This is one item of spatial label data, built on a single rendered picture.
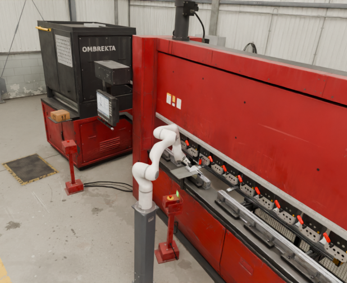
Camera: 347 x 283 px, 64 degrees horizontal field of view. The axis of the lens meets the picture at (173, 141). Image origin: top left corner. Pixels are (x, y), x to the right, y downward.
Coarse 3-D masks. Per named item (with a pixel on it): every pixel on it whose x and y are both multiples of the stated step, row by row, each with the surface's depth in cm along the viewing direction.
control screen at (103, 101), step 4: (100, 96) 356; (104, 96) 345; (100, 100) 358; (104, 100) 347; (100, 104) 361; (104, 104) 350; (108, 104) 341; (100, 108) 364; (104, 108) 353; (108, 108) 343; (104, 112) 356; (108, 112) 346; (108, 116) 349
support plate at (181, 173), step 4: (180, 168) 310; (184, 168) 311; (172, 172) 302; (176, 172) 302; (180, 172) 303; (184, 172) 303; (188, 172) 304; (192, 172) 304; (196, 172) 305; (176, 176) 295; (180, 176) 296; (184, 176) 296
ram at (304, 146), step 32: (160, 64) 326; (192, 64) 275; (160, 96) 340; (192, 96) 285; (224, 96) 246; (256, 96) 216; (288, 96) 193; (192, 128) 296; (224, 128) 254; (256, 128) 222; (288, 128) 197; (320, 128) 178; (224, 160) 262; (256, 160) 228; (288, 160) 202; (320, 160) 182; (288, 192) 208; (320, 192) 186
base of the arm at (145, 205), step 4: (140, 192) 236; (152, 192) 240; (140, 196) 237; (144, 196) 236; (148, 196) 237; (152, 196) 243; (140, 200) 239; (144, 200) 238; (148, 200) 239; (152, 200) 254; (136, 204) 248; (140, 204) 241; (144, 204) 240; (148, 204) 241; (152, 204) 249; (136, 208) 243; (140, 208) 242; (144, 208) 241; (148, 208) 243; (152, 208) 244; (140, 212) 240; (144, 212) 239; (148, 212) 240
